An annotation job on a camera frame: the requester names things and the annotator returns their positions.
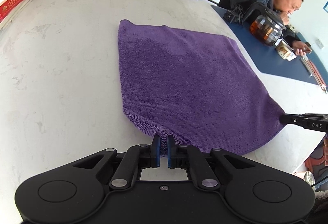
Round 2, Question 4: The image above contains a glass teapot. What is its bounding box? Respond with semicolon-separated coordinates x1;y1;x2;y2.
250;9;286;46

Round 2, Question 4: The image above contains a blue desk mat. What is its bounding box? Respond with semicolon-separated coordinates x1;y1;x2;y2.
210;5;328;86

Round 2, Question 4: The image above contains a black cable bundle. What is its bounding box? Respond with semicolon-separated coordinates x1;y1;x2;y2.
222;3;245;25

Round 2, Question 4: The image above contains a cigarette pack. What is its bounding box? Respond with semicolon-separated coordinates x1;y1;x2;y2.
275;40;296;61

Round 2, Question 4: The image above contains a purple microfiber towel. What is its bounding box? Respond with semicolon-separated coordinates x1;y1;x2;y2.
118;20;284;155

